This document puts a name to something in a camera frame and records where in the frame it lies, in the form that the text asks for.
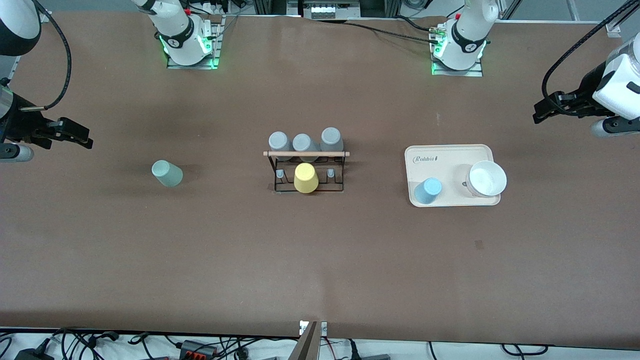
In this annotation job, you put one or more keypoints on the beige plastic tray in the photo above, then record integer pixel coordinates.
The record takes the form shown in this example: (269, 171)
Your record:
(440, 165)

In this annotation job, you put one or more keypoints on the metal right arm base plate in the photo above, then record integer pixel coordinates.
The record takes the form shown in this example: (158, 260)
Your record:
(216, 50)

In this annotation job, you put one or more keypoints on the white bracket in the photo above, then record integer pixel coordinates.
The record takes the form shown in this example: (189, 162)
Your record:
(323, 329)

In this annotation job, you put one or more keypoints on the pale green plastic cup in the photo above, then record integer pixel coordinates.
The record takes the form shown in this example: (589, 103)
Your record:
(167, 173)

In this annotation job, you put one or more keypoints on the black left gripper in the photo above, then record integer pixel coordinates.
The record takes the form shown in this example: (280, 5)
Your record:
(586, 90)

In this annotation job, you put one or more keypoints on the light blue plastic cup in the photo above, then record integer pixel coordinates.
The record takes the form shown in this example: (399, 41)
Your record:
(427, 191)

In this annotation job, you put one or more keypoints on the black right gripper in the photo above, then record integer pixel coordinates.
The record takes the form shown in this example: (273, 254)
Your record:
(21, 125)

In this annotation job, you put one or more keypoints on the aluminium frame stand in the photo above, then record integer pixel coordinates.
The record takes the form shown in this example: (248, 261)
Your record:
(272, 6)

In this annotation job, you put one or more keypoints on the aluminium rail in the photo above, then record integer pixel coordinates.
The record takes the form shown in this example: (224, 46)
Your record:
(614, 29)
(14, 67)

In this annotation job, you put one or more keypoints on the black power adapter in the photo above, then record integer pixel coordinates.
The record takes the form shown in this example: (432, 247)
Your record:
(32, 355)

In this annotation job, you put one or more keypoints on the yellow plastic cup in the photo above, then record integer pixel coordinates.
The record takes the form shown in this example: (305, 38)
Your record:
(305, 177)

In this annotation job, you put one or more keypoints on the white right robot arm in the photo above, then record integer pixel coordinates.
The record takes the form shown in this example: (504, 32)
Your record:
(175, 25)

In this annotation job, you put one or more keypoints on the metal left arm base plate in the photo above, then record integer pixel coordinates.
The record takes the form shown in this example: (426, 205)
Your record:
(475, 73)

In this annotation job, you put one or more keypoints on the black box with orange connectors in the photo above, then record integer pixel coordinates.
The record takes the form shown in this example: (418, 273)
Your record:
(197, 348)

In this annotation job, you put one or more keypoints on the white bowl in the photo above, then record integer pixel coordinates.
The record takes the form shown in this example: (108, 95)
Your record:
(486, 178)

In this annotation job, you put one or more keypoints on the grey plastic cup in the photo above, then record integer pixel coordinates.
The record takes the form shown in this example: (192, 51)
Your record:
(331, 139)
(304, 143)
(279, 141)

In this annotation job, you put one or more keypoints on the wooden stand post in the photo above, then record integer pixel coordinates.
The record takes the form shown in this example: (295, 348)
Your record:
(306, 345)

